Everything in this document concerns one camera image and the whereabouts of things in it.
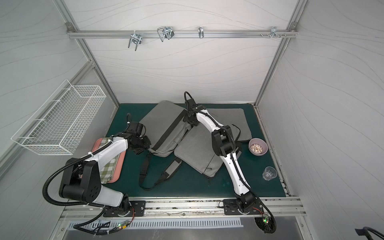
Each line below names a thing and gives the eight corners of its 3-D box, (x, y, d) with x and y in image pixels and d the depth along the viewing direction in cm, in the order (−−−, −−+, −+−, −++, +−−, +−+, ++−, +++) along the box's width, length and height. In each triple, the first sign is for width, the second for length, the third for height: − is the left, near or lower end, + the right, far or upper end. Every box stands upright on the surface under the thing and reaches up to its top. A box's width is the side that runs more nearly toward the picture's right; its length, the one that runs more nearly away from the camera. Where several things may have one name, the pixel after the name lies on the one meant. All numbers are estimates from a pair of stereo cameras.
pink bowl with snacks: (248, 158, 95) (252, 153, 89) (244, 144, 101) (248, 138, 96) (266, 158, 95) (270, 153, 89) (261, 144, 102) (265, 138, 96)
